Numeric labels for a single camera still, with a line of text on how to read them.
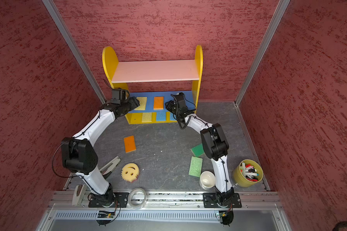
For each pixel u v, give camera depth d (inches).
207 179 31.2
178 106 29.9
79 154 18.4
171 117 34.5
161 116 42.9
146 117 41.9
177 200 29.8
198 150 36.3
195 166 33.5
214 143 22.0
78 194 29.1
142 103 38.5
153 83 43.5
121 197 29.3
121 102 27.3
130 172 31.9
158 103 39.5
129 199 29.1
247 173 29.8
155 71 31.9
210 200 29.2
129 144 37.2
